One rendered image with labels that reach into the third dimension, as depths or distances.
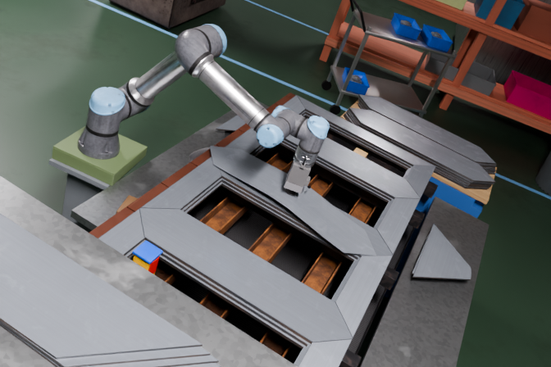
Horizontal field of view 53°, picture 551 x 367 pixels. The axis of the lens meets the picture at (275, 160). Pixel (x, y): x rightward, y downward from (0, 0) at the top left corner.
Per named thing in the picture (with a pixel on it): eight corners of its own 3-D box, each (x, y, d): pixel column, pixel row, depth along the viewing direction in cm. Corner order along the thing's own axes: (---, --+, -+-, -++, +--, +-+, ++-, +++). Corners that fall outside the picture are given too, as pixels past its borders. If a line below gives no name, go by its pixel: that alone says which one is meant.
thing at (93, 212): (282, 119, 289) (284, 114, 288) (117, 246, 183) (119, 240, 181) (250, 101, 294) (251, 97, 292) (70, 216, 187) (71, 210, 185)
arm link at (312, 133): (312, 111, 187) (334, 122, 185) (301, 137, 193) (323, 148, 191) (303, 118, 181) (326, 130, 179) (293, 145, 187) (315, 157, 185)
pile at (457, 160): (496, 166, 288) (502, 157, 285) (487, 201, 256) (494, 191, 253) (360, 98, 306) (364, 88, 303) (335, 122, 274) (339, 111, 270)
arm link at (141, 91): (97, 99, 209) (196, 20, 180) (122, 90, 221) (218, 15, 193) (116, 127, 210) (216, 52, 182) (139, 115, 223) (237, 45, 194)
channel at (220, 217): (322, 138, 281) (325, 129, 278) (94, 360, 145) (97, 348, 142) (308, 130, 283) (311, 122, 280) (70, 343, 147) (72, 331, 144)
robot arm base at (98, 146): (70, 149, 202) (73, 126, 197) (88, 132, 215) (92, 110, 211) (109, 164, 202) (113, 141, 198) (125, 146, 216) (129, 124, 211)
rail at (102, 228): (293, 106, 279) (297, 96, 276) (46, 292, 146) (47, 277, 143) (286, 102, 280) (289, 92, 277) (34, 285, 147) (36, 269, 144)
